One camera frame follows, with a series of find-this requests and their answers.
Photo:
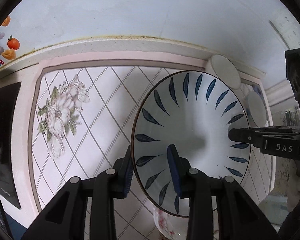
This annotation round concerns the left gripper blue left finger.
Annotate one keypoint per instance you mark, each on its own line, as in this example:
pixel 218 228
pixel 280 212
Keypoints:
pixel 123 175

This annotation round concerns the white plate pink flowers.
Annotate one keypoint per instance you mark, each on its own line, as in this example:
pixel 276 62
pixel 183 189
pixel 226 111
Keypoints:
pixel 171 227

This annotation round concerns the colourful wall stickers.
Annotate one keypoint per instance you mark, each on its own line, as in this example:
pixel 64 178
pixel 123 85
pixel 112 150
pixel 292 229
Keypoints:
pixel 8 44

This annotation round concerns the white bowl dark rim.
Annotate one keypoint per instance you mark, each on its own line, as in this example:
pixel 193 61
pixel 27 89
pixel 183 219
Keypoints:
pixel 222 68

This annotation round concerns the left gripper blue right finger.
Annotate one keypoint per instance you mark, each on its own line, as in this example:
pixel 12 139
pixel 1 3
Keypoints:
pixel 183 181

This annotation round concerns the diamond pattern table cloth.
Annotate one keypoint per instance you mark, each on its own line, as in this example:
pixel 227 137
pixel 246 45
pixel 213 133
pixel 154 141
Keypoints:
pixel 103 134

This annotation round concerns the white plate blue leaves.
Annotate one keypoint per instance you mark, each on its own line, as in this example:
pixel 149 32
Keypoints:
pixel 194 111

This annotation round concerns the black gas stove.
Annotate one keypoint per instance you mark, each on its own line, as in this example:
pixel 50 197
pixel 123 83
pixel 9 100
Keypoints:
pixel 8 98

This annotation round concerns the white bowl red flowers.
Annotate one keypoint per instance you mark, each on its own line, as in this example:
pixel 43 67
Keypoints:
pixel 257 109

